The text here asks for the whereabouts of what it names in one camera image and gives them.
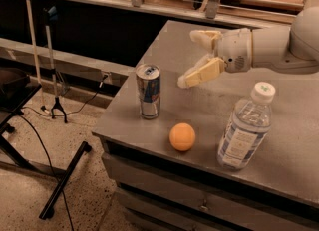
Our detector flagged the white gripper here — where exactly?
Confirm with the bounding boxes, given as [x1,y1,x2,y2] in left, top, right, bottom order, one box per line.
[177,28,252,89]

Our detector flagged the redbull can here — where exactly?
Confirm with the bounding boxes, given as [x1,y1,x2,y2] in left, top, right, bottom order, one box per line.
[136,64,160,119]

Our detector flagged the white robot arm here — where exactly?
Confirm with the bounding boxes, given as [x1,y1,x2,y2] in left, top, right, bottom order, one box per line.
[177,0,319,89]

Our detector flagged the clear plastic water bottle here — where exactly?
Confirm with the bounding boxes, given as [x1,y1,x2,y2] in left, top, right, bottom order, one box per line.
[217,82,276,170]

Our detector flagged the orange ball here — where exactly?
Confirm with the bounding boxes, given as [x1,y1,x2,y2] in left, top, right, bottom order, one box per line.
[169,123,195,151]

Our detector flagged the grey drawer cabinet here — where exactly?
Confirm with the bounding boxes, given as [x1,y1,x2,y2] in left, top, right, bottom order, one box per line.
[91,131,319,231]

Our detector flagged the small tripod with pole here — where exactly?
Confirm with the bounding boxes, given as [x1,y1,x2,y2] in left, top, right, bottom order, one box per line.
[41,6,69,124]

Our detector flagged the light wooden stick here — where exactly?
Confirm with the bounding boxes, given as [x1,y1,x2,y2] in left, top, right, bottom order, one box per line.
[26,0,48,113]

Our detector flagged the black metal stand frame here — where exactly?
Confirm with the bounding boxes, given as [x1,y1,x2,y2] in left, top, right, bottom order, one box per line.
[0,67,93,221]

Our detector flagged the black floor cable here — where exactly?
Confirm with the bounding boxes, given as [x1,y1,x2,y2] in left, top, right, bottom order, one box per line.
[16,75,109,231]

